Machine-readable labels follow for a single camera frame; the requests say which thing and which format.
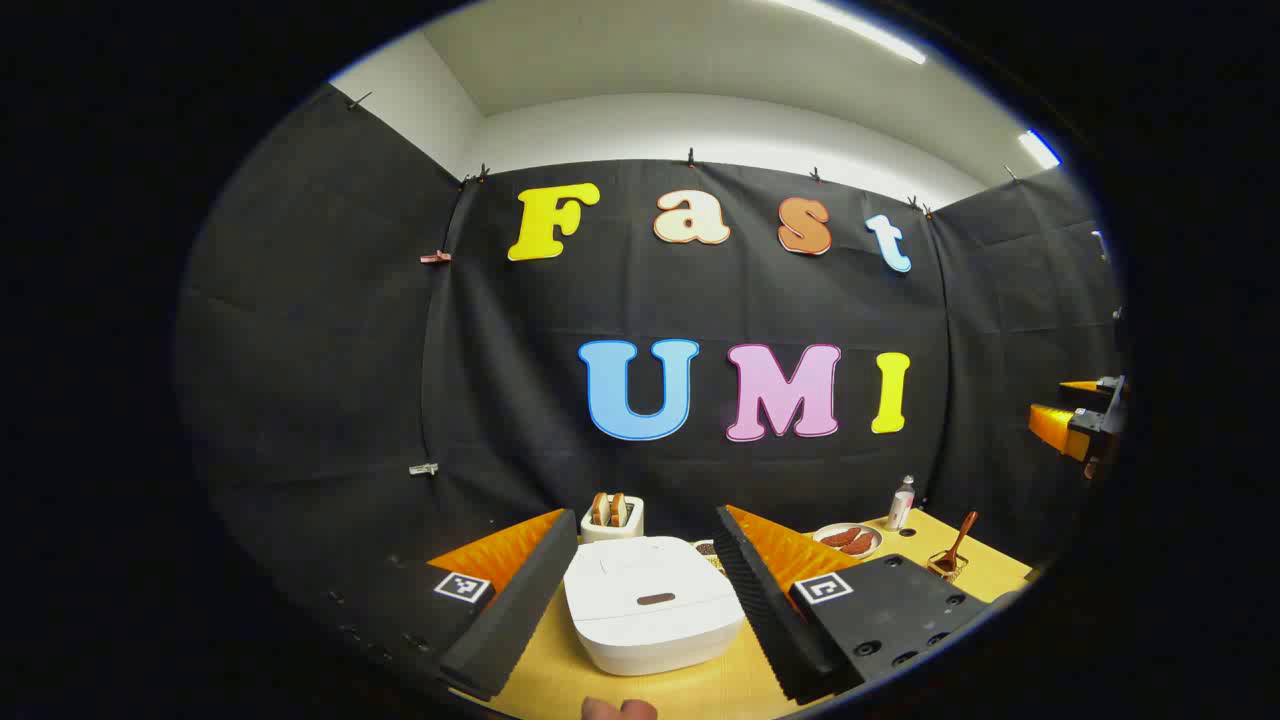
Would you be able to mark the black backdrop cloth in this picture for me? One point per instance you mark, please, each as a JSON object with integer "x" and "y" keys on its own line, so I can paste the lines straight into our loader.
{"x": 500, "y": 320}

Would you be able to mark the white rice cooker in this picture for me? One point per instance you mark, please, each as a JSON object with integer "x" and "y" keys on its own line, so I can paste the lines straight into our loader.
{"x": 650, "y": 600}

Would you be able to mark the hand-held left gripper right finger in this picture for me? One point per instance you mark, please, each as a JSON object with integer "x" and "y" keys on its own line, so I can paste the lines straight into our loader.
{"x": 770, "y": 610}

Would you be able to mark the clear bottle pink label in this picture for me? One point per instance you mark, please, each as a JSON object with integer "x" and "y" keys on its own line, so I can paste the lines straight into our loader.
{"x": 901, "y": 505}

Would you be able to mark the white clip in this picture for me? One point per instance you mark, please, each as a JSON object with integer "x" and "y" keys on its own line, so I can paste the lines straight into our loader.
{"x": 424, "y": 469}

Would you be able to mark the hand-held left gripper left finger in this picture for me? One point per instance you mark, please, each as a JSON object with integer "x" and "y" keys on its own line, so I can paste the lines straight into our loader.
{"x": 505, "y": 620}

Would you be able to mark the red sausage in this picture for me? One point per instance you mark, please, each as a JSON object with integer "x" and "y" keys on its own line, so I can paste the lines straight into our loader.
{"x": 858, "y": 545}
{"x": 838, "y": 537}

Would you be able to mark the white divided bean dish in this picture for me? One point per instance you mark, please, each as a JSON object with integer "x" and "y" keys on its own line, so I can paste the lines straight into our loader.
{"x": 706, "y": 548}

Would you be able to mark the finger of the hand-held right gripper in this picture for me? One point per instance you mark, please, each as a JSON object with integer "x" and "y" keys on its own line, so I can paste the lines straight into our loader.
{"x": 1098, "y": 386}
{"x": 1060, "y": 430}

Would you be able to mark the white toaster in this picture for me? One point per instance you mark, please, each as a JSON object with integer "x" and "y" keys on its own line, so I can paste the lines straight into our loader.
{"x": 612, "y": 532}

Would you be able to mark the brown wooden spoon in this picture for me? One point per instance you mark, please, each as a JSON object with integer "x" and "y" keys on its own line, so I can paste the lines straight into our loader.
{"x": 958, "y": 540}

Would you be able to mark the toasted bread slice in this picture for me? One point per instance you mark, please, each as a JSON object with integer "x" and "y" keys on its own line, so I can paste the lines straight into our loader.
{"x": 600, "y": 508}
{"x": 619, "y": 508}

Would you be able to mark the white round plate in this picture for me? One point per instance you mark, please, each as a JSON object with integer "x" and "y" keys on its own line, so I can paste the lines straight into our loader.
{"x": 822, "y": 547}

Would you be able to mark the ceiling light strip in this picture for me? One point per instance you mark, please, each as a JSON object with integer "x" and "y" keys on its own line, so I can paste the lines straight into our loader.
{"x": 1039, "y": 149}

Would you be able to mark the row of black clips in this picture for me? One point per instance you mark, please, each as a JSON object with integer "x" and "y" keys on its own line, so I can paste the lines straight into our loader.
{"x": 691, "y": 158}

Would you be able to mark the pink clip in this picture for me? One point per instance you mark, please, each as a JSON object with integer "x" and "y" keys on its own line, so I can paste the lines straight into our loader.
{"x": 436, "y": 257}

